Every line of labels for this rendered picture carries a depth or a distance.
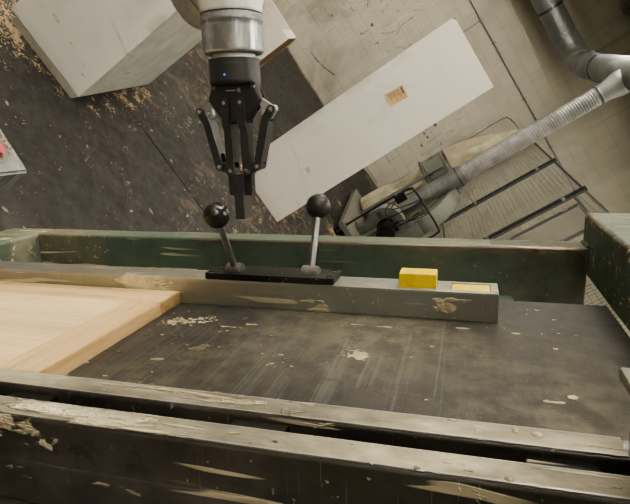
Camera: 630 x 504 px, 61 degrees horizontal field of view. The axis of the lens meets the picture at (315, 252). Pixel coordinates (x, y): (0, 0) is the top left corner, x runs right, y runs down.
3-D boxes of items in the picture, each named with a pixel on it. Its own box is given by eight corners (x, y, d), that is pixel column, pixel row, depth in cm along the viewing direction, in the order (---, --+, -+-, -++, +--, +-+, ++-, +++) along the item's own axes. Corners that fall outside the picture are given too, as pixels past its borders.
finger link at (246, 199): (245, 172, 84) (249, 172, 84) (247, 216, 85) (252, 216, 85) (237, 173, 81) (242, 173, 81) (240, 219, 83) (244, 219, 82)
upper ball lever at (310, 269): (301, 282, 80) (311, 199, 84) (325, 283, 79) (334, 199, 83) (293, 276, 77) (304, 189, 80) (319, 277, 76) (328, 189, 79)
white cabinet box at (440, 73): (257, 152, 511) (450, 18, 439) (292, 202, 524) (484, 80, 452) (237, 166, 456) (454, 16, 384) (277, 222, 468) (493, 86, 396)
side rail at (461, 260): (62, 274, 125) (56, 228, 123) (577, 301, 95) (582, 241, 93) (43, 281, 120) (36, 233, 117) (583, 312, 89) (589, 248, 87)
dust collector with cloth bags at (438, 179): (346, 194, 707) (500, 99, 630) (374, 237, 722) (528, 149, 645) (330, 229, 582) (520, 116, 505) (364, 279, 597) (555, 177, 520)
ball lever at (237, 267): (230, 265, 84) (205, 196, 75) (252, 266, 83) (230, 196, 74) (221, 282, 81) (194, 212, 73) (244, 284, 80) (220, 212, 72)
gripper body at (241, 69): (270, 58, 81) (273, 121, 83) (218, 62, 83) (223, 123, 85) (251, 52, 74) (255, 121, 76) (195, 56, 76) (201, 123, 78)
